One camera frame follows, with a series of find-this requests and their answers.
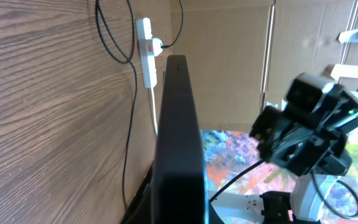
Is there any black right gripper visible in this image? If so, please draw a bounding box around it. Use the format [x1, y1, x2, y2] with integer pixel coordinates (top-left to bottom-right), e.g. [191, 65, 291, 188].
[250, 106, 347, 176]

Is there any Samsung Galaxy smartphone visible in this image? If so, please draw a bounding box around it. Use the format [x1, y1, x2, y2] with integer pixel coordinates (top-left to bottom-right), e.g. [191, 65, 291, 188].
[151, 55, 209, 224]

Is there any black charger cable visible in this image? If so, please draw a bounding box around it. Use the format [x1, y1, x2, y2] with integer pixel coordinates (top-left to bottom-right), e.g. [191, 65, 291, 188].
[94, 0, 185, 212]

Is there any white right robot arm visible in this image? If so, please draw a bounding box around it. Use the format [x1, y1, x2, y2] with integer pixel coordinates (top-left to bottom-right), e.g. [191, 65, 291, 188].
[209, 80, 358, 223]

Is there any white charger plug adapter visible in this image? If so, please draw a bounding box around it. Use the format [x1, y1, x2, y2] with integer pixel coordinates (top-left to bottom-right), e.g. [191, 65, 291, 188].
[149, 37, 163, 57]

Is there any white power strip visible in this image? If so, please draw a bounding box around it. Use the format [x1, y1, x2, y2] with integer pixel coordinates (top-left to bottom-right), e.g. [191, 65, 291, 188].
[136, 17, 157, 88]

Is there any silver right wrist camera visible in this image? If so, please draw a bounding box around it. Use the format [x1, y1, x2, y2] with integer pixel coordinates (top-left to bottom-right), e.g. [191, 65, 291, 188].
[286, 73, 334, 113]

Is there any white power strip cord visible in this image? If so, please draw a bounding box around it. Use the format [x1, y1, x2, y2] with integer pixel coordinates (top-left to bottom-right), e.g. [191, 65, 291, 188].
[149, 86, 158, 138]

